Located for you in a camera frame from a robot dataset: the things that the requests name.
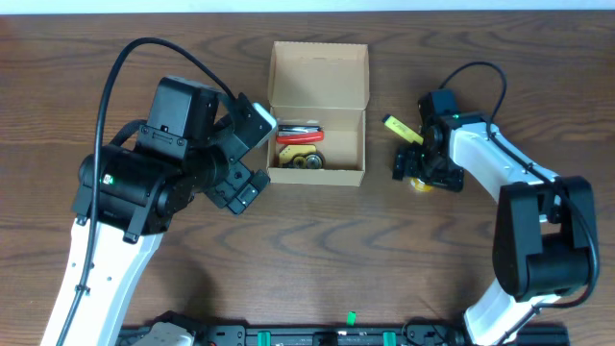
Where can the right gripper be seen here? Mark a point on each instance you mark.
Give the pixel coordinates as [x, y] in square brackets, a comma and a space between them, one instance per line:
[428, 169]

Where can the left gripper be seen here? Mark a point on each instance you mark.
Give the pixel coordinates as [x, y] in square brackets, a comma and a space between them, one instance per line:
[238, 180]

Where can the yellow highlighter marker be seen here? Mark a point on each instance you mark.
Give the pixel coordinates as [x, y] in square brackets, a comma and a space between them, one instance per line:
[401, 129]

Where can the clear adhesive tape roll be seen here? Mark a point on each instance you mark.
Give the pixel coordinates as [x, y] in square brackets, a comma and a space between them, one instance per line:
[419, 185]

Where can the yellow sticky note pad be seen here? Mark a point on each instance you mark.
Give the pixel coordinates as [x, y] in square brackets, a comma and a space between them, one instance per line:
[290, 151]

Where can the correction tape dispenser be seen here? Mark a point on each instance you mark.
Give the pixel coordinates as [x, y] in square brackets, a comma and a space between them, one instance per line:
[305, 161]

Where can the brown cardboard box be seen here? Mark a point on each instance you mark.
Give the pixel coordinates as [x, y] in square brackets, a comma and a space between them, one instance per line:
[323, 85]

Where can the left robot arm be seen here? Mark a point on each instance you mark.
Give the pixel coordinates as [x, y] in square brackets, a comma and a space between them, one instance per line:
[192, 142]

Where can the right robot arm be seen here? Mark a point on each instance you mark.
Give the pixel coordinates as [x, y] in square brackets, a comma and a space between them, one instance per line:
[545, 252]

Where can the small green clip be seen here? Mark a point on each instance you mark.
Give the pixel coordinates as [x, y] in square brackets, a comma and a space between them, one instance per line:
[351, 318]

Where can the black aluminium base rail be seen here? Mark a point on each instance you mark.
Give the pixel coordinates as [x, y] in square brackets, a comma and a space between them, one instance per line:
[172, 328]

